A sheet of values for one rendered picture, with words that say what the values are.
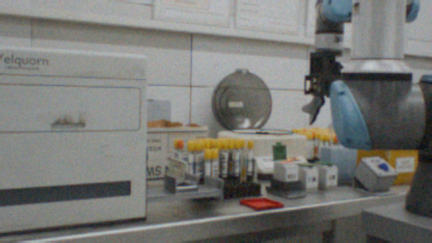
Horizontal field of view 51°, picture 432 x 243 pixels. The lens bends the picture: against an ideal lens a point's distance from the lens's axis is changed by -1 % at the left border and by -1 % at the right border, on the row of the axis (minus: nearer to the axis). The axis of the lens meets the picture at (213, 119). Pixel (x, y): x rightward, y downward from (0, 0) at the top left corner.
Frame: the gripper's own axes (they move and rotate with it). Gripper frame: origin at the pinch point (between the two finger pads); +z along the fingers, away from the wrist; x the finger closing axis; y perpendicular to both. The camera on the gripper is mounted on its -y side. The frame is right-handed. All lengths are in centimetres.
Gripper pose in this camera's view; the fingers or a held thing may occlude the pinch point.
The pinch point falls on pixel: (332, 127)
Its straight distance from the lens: 125.5
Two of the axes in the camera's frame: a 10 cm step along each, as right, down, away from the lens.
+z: -0.2, 10.0, 0.5
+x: 5.3, 0.6, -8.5
